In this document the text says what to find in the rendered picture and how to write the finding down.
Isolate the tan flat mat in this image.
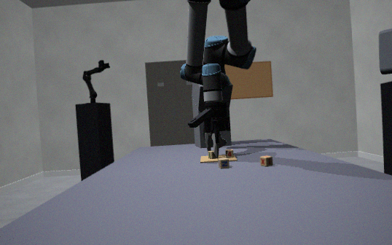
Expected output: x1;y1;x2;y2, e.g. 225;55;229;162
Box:
200;155;237;163

